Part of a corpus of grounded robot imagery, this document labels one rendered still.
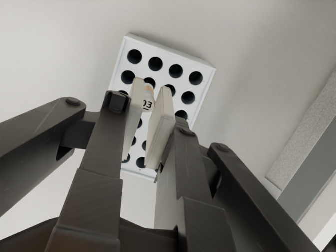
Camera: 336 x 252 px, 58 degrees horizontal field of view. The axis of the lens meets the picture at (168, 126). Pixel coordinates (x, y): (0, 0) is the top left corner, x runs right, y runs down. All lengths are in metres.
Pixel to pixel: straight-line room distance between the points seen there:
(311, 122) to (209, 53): 1.00
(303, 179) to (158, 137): 0.15
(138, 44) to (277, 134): 0.18
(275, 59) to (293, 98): 0.05
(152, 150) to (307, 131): 1.15
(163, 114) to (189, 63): 0.12
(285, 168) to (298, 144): 0.11
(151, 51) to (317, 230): 0.19
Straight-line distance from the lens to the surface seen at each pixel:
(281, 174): 1.33
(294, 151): 1.30
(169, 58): 0.27
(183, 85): 0.27
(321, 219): 0.25
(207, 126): 0.33
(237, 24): 0.31
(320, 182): 0.26
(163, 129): 0.15
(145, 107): 0.21
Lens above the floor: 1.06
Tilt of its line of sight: 69 degrees down
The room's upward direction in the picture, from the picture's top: 173 degrees clockwise
